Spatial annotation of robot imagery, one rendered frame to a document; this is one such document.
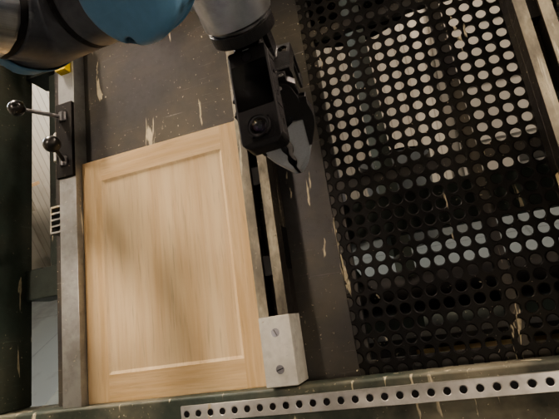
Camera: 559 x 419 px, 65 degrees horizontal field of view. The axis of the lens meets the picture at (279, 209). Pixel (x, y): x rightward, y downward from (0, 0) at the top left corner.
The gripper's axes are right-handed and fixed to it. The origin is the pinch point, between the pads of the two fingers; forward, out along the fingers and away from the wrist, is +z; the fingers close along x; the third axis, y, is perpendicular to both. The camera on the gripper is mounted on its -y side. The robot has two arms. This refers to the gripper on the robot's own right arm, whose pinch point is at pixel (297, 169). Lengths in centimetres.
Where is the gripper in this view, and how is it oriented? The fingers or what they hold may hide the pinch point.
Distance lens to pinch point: 59.3
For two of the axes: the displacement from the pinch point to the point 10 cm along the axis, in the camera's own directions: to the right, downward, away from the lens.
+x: -9.4, 2.1, 2.6
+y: 0.3, -7.3, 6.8
